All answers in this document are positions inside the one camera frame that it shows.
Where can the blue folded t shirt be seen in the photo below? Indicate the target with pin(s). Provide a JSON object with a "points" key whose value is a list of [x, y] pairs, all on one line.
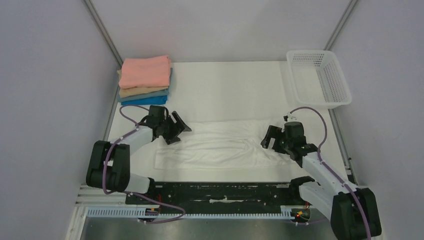
{"points": [[156, 100]]}

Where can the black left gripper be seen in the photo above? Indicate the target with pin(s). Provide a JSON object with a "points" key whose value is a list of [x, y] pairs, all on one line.
{"points": [[172, 138]]}

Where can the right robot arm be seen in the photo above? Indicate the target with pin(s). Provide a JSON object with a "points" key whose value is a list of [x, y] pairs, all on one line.
{"points": [[351, 210]]}

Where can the white plastic basket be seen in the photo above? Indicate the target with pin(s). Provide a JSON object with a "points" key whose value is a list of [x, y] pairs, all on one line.
{"points": [[317, 79]]}

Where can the white t shirt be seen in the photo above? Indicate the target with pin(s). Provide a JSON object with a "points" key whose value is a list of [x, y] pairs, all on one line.
{"points": [[221, 145]]}

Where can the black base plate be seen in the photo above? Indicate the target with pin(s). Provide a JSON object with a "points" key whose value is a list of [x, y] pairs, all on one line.
{"points": [[228, 197]]}

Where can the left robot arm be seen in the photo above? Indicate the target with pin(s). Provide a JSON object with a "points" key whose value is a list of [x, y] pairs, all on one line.
{"points": [[109, 166]]}

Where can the white cable duct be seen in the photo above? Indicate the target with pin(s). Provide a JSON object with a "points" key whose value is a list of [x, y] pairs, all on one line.
{"points": [[145, 213]]}

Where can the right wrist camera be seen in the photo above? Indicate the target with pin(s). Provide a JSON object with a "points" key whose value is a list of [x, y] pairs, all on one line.
{"points": [[289, 117]]}

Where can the beige folded t shirt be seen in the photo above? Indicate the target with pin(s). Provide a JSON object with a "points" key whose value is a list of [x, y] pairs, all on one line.
{"points": [[140, 91]]}

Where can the pink folded t shirt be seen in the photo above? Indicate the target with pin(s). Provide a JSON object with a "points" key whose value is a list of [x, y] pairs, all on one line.
{"points": [[145, 72]]}

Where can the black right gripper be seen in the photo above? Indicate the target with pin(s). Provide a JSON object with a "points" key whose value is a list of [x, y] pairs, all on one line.
{"points": [[278, 141]]}

